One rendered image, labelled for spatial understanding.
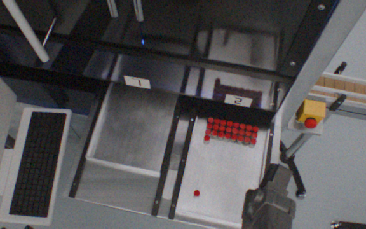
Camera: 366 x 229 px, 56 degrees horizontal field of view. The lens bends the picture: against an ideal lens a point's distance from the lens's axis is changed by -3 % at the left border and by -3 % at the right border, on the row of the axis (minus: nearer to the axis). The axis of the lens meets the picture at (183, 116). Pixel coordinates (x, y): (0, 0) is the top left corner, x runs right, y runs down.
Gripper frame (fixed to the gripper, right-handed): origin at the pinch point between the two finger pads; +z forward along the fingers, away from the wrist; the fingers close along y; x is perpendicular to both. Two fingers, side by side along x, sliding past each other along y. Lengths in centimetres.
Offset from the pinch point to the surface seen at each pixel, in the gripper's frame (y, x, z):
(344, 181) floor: 43, -66, 114
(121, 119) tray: 27, 48, 22
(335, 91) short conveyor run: 49, -25, 16
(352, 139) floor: 71, -71, 115
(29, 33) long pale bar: 31, 66, -22
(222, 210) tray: 2.2, 7.0, 21.5
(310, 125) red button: 32.9, -16.0, 11.1
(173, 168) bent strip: 12.6, 25.7, 20.8
